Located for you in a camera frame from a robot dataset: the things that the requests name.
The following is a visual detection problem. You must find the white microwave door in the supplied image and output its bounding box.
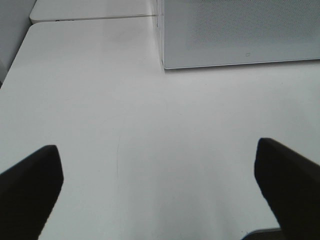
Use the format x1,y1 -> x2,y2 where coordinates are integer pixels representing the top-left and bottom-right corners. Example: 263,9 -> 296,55
161,0 -> 320,70

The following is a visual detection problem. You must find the white microwave oven body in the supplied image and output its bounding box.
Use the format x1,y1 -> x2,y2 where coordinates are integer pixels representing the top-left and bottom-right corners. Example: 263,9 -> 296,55
152,0 -> 320,70

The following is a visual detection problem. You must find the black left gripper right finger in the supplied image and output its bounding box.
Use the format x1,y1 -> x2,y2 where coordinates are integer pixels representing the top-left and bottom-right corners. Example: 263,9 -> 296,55
254,138 -> 320,240

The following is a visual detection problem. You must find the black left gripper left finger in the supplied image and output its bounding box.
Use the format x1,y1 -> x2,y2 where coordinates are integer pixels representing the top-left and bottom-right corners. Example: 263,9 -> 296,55
0,145 -> 64,240

